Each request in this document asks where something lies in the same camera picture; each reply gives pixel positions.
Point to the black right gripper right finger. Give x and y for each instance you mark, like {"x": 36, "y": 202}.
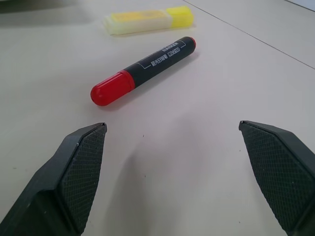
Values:
{"x": 280, "y": 172}

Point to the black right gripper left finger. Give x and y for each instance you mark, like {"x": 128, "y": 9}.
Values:
{"x": 54, "y": 177}

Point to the black marker with red cap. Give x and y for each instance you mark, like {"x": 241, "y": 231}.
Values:
{"x": 137, "y": 72}

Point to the yellow highlighter pen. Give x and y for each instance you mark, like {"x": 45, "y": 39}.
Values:
{"x": 147, "y": 19}

